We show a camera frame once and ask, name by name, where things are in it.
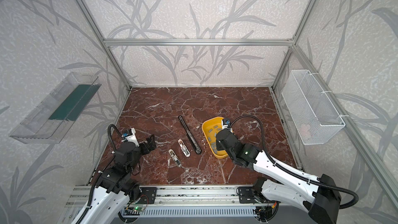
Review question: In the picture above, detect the yellow plastic tray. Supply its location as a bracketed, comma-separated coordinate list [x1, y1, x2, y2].
[202, 117, 228, 159]

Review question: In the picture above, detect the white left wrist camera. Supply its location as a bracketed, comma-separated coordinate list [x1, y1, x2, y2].
[122, 128, 140, 147]

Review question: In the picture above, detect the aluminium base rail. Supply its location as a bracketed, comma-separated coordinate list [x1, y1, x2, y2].
[62, 184, 327, 207]

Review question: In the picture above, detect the aluminium frame corner post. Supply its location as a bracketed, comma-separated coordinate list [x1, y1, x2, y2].
[74, 0, 132, 90]

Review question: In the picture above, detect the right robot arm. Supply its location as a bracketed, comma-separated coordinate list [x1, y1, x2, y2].
[216, 129, 342, 224]

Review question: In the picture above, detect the beige white stapler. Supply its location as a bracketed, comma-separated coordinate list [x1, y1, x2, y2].
[169, 149, 182, 167]

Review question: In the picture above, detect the white wire wall basket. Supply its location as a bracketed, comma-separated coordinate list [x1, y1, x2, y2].
[282, 69, 346, 145]

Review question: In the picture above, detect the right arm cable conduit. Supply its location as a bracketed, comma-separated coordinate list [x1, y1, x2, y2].
[229, 114, 359, 209]

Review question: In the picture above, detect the clear plastic wall bin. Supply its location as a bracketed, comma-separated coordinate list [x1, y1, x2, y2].
[9, 72, 102, 144]

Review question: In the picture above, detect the aluminium frame crossbar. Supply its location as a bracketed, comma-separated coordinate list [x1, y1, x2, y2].
[102, 39, 293, 46]

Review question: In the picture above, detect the white slotted cable duct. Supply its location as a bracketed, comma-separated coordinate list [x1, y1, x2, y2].
[121, 205, 275, 218]

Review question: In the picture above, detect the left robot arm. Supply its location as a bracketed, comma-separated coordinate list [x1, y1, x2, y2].
[72, 135, 156, 224]

